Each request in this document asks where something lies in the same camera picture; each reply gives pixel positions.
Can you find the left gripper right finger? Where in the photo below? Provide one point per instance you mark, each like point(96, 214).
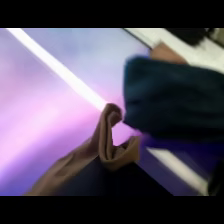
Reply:
point(136, 183)

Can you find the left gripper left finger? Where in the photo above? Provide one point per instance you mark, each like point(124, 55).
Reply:
point(90, 181)

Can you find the brown garment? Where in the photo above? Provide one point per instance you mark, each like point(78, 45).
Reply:
point(106, 146)

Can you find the dark blue garment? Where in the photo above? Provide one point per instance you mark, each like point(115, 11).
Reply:
point(173, 100)

